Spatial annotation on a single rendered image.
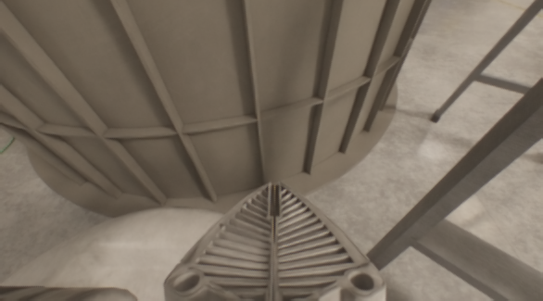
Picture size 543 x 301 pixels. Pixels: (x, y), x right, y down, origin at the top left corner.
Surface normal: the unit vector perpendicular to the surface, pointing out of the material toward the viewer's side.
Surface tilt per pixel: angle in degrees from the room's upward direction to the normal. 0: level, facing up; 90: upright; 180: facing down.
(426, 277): 0
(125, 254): 69
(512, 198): 0
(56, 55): 90
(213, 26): 90
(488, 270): 0
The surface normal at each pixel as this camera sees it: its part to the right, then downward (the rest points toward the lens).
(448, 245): -0.03, -0.69
